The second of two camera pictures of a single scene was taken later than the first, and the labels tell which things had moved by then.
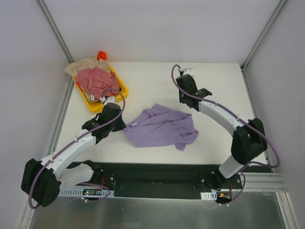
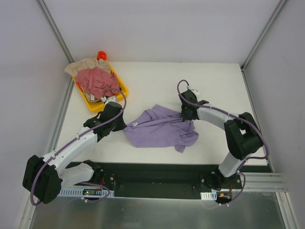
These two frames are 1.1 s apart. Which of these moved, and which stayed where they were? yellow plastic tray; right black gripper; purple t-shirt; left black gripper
Moved: right black gripper
Stayed: yellow plastic tray; purple t-shirt; left black gripper
